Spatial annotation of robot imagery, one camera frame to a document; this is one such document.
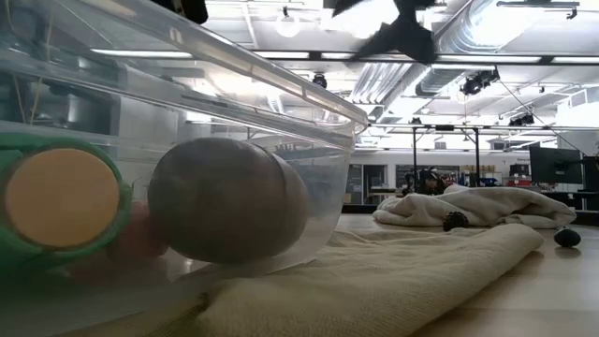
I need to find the tan cloth napkin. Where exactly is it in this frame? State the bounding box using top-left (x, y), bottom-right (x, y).
top-left (60, 223), bottom-right (547, 337)

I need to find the black computer monitor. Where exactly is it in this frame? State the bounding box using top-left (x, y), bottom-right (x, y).
top-left (529, 146), bottom-right (584, 185)
top-left (582, 155), bottom-right (599, 193)

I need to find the silver ventilation duct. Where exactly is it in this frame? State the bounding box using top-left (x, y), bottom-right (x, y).
top-left (414, 0), bottom-right (516, 97)

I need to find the pink toy fruit piece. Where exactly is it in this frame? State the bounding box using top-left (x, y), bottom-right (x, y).
top-left (106, 200), bottom-right (170, 269)

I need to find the round ceiling lamp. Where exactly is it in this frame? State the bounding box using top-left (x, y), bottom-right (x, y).
top-left (274, 7), bottom-right (302, 39)

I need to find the dark toy blackberry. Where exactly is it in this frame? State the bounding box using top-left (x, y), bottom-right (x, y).
top-left (442, 211), bottom-right (470, 233)

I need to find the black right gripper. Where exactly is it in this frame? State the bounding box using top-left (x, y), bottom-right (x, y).
top-left (331, 0), bottom-right (439, 65)

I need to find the clear plastic tupperware container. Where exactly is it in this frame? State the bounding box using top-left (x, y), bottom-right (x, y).
top-left (0, 0), bottom-right (370, 337)

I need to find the black background rig frame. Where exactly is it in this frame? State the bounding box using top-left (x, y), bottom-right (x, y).
top-left (369, 122), bottom-right (483, 188)

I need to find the small dark toy blueberry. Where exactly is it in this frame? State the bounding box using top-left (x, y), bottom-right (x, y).
top-left (553, 227), bottom-right (582, 249)

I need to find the overhead beam with light strips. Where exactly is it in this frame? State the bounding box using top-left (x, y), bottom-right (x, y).
top-left (91, 48), bottom-right (599, 66)

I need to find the white checked towel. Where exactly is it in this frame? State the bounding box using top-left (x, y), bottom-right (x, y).
top-left (373, 184), bottom-right (577, 230)

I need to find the brown toy kiwi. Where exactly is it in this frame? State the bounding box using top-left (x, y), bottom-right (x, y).
top-left (147, 136), bottom-right (311, 264)

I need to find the green husked toy corn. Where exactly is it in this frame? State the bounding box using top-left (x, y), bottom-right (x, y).
top-left (0, 133), bottom-right (134, 277)

